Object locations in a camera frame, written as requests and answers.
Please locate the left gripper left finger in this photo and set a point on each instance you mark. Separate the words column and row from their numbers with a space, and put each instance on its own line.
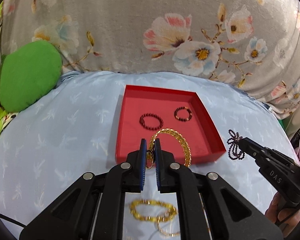
column 136, row 176

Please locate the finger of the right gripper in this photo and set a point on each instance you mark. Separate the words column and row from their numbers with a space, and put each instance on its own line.
column 252, row 147

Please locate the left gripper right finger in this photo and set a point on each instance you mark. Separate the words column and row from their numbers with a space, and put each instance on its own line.
column 163, row 160

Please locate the gold braided bangle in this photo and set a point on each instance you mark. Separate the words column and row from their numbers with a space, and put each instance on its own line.
column 179, row 137

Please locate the person's right hand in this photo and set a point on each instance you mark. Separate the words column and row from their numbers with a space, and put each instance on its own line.
column 273, row 214

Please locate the red cardboard box tray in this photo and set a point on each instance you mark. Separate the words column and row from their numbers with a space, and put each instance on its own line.
column 146, row 110

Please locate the grey floral blanket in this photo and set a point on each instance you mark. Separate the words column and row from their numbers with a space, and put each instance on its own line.
column 251, row 44

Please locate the green round cushion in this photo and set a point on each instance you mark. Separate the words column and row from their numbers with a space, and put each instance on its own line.
column 28, row 74

